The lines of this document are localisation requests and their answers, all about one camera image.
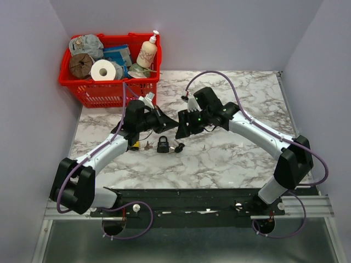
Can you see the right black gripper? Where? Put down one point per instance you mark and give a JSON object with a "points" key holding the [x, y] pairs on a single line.
{"points": [[182, 131]]}

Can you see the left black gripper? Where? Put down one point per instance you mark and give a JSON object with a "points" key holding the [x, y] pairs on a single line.
{"points": [[164, 122]]}

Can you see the black padlock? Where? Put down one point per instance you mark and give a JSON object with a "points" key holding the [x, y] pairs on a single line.
{"points": [[162, 145]]}

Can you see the yellow padlock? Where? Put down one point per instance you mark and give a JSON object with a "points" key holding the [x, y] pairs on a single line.
{"points": [[135, 147]]}

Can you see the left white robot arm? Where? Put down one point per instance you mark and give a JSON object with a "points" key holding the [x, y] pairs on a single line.
{"points": [[74, 187]]}

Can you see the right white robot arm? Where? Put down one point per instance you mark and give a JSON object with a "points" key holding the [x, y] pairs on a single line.
{"points": [[294, 160]]}

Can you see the red plastic basket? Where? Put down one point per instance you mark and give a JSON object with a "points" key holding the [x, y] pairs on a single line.
{"points": [[103, 94]]}

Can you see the green white packet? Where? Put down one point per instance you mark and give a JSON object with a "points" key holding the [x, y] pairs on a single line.
{"points": [[136, 71]]}

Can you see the cream pump lotion bottle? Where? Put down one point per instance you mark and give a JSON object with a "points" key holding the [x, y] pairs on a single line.
{"points": [[148, 51]]}

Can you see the blue plastic package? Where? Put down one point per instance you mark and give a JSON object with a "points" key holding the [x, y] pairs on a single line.
{"points": [[119, 54]]}

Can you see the white toilet paper roll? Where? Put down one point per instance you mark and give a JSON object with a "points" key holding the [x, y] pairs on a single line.
{"points": [[103, 70]]}

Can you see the brown paper roll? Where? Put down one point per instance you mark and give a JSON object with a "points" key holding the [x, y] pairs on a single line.
{"points": [[80, 65]]}

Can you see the grey crumpled printed bag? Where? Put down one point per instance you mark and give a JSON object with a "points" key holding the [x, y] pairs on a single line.
{"points": [[88, 44]]}

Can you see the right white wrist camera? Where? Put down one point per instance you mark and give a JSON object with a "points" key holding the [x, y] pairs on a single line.
{"points": [[192, 105]]}

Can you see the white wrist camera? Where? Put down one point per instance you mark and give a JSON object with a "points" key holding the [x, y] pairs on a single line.
{"points": [[192, 105], [147, 100]]}

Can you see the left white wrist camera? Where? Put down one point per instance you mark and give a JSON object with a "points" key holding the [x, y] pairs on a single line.
{"points": [[147, 100]]}

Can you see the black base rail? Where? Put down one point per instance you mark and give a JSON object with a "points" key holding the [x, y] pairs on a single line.
{"points": [[188, 208]]}

